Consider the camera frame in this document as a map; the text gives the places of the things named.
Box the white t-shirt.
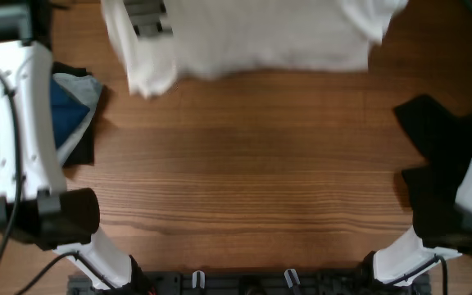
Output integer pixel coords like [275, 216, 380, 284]
[101, 0, 406, 98]

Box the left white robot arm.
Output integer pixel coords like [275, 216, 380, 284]
[0, 1, 179, 294]

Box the grey folded garment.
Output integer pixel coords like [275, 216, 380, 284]
[50, 73, 102, 165]

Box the blue folded garment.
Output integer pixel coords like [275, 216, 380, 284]
[50, 73, 90, 149]

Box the black folded garment left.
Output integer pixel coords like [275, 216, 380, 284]
[52, 61, 94, 167]

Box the black garment with logo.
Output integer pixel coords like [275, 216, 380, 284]
[394, 94, 472, 255]

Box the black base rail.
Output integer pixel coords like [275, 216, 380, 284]
[66, 268, 432, 295]

